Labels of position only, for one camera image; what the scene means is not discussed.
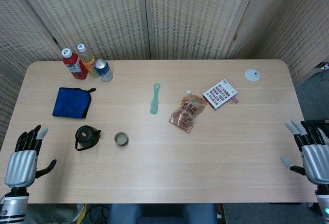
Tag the blue grey seat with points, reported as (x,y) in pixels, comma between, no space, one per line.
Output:
(159,215)

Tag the box with coloured squares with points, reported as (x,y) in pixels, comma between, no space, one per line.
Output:
(219,94)

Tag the orange spout pouch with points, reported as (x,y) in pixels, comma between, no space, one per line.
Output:
(186,113)

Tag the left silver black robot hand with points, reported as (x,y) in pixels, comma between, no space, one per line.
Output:
(20,168)

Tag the grey bag under table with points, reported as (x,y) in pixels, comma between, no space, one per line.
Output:
(51,215)

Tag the pink binder clip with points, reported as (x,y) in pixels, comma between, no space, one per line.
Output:
(235,100)

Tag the dark green teacup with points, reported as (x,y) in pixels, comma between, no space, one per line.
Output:
(121,139)

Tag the woven folding screen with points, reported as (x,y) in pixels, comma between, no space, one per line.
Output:
(180,16)

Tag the green plastic scoop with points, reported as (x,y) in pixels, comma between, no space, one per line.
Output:
(155,103)

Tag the white round table cap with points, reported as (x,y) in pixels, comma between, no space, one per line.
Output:
(252,75)

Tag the blue white drink can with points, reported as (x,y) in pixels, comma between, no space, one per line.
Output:
(104,72)

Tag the blue folded cloth pouch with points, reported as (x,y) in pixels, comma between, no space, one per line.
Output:
(69,103)

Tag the black teapot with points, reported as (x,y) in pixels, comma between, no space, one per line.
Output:
(86,138)

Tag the red juice bottle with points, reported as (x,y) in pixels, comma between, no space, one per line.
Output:
(74,67)

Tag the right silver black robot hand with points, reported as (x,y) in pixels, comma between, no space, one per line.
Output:
(314,163)

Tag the orange drink bottle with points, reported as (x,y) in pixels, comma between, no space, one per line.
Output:
(88,63)

